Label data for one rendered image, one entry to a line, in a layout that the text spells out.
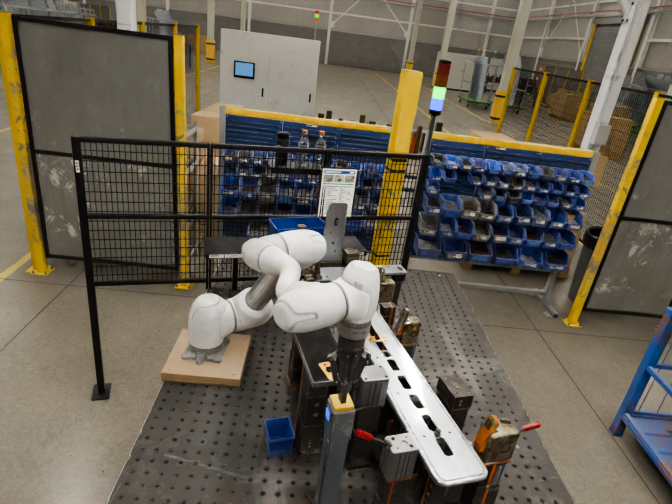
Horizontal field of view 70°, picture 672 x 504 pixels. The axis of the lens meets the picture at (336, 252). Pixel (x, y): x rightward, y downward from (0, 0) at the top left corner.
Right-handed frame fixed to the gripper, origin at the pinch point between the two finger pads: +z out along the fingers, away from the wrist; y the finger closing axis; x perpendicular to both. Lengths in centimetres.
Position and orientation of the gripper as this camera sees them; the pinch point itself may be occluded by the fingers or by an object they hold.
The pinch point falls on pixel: (343, 391)
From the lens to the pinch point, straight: 145.4
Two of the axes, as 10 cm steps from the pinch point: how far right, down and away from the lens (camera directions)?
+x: -2.9, -4.3, 8.6
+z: -1.2, 9.0, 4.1
